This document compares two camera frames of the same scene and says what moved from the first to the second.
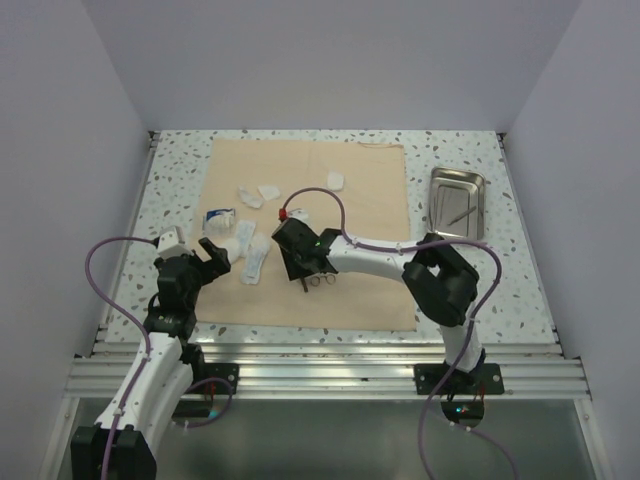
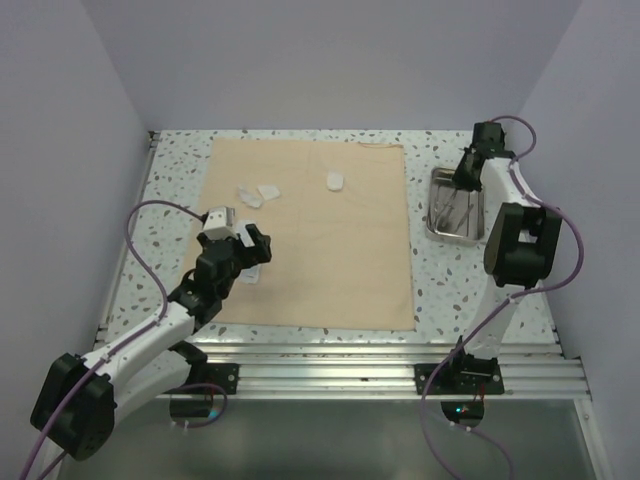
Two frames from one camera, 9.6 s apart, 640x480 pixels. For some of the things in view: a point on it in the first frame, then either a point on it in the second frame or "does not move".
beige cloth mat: [245, 185] does not move
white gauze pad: [248, 198] does not move
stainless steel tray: [457, 203] does not move
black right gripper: [294, 269] -> [460, 181]
